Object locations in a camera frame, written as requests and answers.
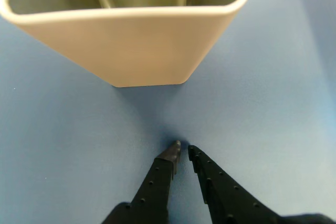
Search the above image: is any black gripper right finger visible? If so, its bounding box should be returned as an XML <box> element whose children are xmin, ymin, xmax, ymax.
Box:
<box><xmin>187</xmin><ymin>144</ymin><xmax>286</xmax><ymax>224</ymax></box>

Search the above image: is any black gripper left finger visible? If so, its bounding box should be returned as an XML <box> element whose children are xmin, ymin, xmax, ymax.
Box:
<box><xmin>101</xmin><ymin>140</ymin><xmax>182</xmax><ymax>224</ymax></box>

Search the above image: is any beige square metal container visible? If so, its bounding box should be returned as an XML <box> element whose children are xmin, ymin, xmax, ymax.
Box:
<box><xmin>0</xmin><ymin>0</ymin><xmax>252</xmax><ymax>88</ymax></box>

